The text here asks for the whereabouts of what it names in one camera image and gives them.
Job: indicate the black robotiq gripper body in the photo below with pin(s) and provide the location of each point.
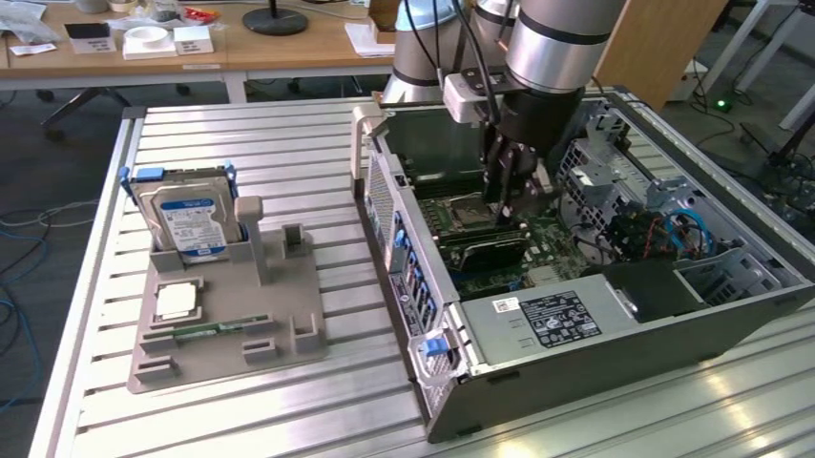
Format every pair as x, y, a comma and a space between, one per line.
541, 119

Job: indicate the silver universal robots arm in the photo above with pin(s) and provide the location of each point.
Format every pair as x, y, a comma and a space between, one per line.
560, 47

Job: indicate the CPU socket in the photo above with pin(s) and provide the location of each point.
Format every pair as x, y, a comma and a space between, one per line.
468, 212

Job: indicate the silver perforated drive cage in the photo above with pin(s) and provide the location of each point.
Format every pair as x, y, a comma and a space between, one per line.
597, 191

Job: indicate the green motherboard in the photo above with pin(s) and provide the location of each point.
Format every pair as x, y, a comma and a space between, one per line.
553, 238

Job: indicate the silver chipset heatsink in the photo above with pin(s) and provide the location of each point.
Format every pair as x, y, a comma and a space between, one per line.
545, 274

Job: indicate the grey power supply unit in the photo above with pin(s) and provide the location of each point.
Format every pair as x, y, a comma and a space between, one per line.
503, 329

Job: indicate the white paper stack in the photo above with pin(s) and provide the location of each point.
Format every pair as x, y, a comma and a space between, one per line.
365, 43

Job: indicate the silver disk bay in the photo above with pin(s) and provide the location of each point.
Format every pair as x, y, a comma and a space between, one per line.
732, 272

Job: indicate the open dark grey PC case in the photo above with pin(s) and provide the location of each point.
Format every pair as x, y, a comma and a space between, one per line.
572, 362

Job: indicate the wooden desk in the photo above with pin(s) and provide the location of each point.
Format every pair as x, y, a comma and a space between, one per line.
287, 52

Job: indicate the black round lamp base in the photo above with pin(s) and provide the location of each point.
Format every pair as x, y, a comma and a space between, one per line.
275, 21

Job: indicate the hard disk in blue caddy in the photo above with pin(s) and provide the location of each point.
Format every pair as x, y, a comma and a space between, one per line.
191, 224

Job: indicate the green RAM stick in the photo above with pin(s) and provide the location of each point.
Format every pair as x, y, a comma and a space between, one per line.
223, 328

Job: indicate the white cube box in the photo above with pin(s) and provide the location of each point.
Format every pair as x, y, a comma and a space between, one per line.
192, 40

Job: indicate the silver CPU chip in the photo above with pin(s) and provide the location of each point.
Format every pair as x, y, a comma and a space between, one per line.
176, 301

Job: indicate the grey plastic parts rack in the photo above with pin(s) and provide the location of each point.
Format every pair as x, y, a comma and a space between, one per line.
223, 353

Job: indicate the flat white box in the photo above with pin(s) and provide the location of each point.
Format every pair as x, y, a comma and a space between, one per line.
149, 52

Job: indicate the white tape roll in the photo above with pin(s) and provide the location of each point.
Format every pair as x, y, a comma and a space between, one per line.
145, 34

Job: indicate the black and white box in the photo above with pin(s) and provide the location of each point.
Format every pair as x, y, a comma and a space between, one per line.
89, 35

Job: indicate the red and white card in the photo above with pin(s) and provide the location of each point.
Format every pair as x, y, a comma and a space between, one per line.
32, 48

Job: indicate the clear plastic bag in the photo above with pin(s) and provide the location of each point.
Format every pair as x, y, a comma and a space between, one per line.
21, 21

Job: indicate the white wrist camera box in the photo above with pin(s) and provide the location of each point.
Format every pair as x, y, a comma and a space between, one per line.
464, 97

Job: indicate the white desk frame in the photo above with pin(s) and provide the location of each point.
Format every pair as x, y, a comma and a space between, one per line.
764, 43

